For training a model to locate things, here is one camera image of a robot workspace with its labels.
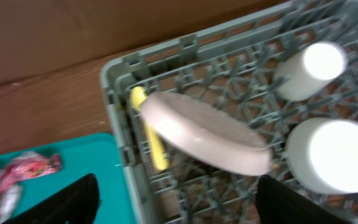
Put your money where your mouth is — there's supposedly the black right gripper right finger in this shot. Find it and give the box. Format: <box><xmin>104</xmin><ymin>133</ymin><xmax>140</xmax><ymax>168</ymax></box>
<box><xmin>255</xmin><ymin>175</ymin><xmax>350</xmax><ymax>224</ymax></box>

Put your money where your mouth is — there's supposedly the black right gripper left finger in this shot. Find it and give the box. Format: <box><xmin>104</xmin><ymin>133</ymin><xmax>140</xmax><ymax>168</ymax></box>
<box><xmin>4</xmin><ymin>174</ymin><xmax>100</xmax><ymax>224</ymax></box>

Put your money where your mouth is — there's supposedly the red snack wrapper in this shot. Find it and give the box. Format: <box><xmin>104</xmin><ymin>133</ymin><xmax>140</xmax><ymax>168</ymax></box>
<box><xmin>0</xmin><ymin>151</ymin><xmax>62</xmax><ymax>194</ymax></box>

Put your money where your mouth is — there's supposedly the pale green bowl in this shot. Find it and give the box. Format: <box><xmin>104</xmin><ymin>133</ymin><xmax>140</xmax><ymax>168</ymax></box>
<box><xmin>285</xmin><ymin>118</ymin><xmax>358</xmax><ymax>195</ymax></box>

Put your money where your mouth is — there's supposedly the white pink plate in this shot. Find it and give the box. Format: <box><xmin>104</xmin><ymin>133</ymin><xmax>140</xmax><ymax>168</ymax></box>
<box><xmin>140</xmin><ymin>92</ymin><xmax>272</xmax><ymax>176</ymax></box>

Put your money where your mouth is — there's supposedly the yellow plastic spoon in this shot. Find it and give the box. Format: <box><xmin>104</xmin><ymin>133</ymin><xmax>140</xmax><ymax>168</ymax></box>
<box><xmin>130</xmin><ymin>86</ymin><xmax>170</xmax><ymax>170</ymax></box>

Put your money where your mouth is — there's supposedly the white cup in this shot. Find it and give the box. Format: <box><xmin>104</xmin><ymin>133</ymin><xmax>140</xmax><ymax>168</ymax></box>
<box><xmin>273</xmin><ymin>41</ymin><xmax>348</xmax><ymax>101</ymax></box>

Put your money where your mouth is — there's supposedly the grey dishwasher rack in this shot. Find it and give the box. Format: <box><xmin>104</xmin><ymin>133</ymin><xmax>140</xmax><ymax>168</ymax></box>
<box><xmin>100</xmin><ymin>1</ymin><xmax>358</xmax><ymax>223</ymax></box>

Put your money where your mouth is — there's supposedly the teal tray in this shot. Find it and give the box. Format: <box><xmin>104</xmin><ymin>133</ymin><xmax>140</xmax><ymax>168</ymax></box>
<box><xmin>12</xmin><ymin>133</ymin><xmax>137</xmax><ymax>224</ymax></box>

